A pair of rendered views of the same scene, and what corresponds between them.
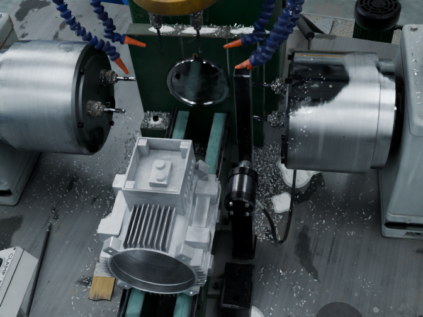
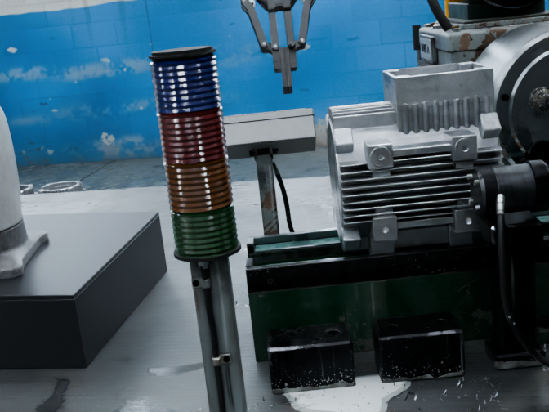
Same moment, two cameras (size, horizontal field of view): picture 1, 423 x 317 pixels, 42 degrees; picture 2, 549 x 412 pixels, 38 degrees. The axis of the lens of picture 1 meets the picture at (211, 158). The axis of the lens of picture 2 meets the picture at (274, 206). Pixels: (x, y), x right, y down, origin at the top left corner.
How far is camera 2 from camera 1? 1.05 m
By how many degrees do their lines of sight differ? 70
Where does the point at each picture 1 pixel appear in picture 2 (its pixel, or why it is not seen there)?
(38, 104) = (493, 61)
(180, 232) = (372, 134)
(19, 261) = (297, 116)
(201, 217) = (410, 145)
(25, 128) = not seen: hidden behind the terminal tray
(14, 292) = (268, 128)
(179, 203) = (395, 100)
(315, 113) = not seen: outside the picture
